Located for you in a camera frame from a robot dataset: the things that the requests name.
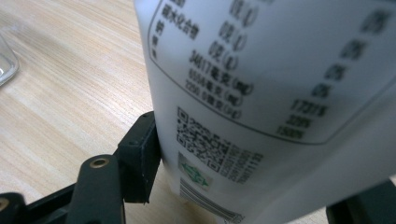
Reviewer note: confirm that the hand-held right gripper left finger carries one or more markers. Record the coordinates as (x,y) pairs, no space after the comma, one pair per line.
(138,161)

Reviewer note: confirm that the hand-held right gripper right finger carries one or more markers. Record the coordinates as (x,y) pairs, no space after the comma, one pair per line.
(364,208)

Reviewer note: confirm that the white and blue pouch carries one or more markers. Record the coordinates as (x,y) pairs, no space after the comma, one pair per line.
(249,93)

